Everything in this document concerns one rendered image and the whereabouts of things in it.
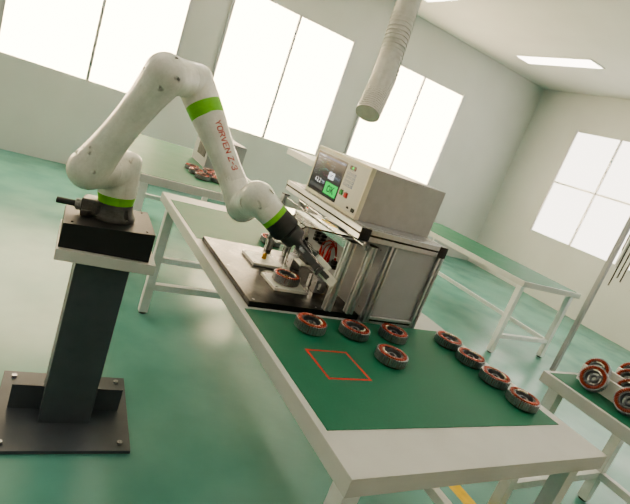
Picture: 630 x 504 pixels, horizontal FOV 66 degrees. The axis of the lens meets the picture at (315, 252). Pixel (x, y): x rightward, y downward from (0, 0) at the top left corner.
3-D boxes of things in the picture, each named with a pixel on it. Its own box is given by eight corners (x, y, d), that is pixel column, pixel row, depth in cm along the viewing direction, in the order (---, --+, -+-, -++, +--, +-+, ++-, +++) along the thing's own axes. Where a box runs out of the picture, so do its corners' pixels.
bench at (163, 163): (109, 280, 323) (137, 172, 305) (92, 200, 474) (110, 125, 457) (258, 300, 380) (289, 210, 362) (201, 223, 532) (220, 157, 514)
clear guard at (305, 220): (286, 239, 165) (291, 222, 164) (261, 216, 185) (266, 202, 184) (361, 255, 182) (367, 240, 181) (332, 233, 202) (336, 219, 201)
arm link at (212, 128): (197, 114, 152) (229, 107, 157) (188, 126, 162) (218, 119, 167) (240, 224, 155) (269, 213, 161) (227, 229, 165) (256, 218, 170)
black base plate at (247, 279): (247, 306, 167) (249, 300, 166) (202, 240, 219) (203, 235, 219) (356, 319, 191) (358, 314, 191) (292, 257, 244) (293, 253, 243)
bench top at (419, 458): (343, 498, 102) (352, 479, 101) (159, 199, 282) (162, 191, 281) (600, 469, 155) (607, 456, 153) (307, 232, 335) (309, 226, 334)
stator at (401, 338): (407, 340, 189) (411, 331, 188) (402, 348, 178) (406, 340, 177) (380, 327, 192) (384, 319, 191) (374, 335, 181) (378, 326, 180)
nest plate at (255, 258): (252, 265, 204) (253, 262, 203) (241, 251, 216) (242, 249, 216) (284, 270, 212) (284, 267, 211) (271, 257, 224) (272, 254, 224)
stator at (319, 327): (294, 331, 160) (298, 321, 159) (292, 317, 170) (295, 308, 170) (326, 340, 162) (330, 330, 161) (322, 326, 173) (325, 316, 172)
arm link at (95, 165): (48, 168, 152) (151, 36, 135) (85, 167, 167) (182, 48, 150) (75, 200, 152) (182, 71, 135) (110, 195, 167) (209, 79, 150)
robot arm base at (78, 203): (50, 211, 164) (53, 194, 163) (62, 201, 178) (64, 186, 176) (131, 227, 172) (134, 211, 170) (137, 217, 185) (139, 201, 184)
